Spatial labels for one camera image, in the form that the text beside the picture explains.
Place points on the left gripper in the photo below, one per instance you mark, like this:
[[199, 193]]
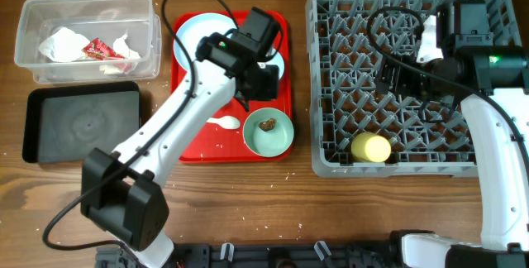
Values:
[[269, 89]]

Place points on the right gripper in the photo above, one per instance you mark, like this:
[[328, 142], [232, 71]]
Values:
[[402, 85]]

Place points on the light blue rice bowl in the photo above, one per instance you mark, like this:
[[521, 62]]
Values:
[[278, 61]]

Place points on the brown food scrap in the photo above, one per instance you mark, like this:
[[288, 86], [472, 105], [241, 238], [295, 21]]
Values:
[[268, 125]]

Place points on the white plastic spoon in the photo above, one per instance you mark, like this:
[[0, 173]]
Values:
[[225, 122]]

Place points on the green bowl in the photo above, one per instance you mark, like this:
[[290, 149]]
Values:
[[270, 143]]

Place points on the light blue plate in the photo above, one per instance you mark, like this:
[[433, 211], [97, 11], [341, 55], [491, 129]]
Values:
[[193, 30]]

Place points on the yellow cup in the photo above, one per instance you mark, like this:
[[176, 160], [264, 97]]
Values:
[[370, 147]]

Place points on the white paper scrap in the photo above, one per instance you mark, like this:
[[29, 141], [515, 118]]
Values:
[[121, 47]]

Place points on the red snack wrapper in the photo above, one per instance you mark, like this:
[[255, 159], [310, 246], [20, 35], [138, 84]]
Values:
[[100, 51]]

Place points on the white tissue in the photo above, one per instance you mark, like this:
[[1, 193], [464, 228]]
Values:
[[64, 46]]

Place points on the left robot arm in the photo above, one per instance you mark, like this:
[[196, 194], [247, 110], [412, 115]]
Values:
[[122, 191]]

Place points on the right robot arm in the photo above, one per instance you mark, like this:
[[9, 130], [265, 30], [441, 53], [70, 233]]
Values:
[[488, 83]]

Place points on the grey dishwasher rack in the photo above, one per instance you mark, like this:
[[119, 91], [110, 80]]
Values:
[[426, 139]]

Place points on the clear plastic waste bin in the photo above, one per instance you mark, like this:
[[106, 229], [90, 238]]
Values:
[[103, 19]]

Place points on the black waste tray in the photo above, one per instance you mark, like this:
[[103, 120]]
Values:
[[66, 123]]

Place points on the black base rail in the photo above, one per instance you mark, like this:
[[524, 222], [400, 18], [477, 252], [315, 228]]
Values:
[[318, 254]]

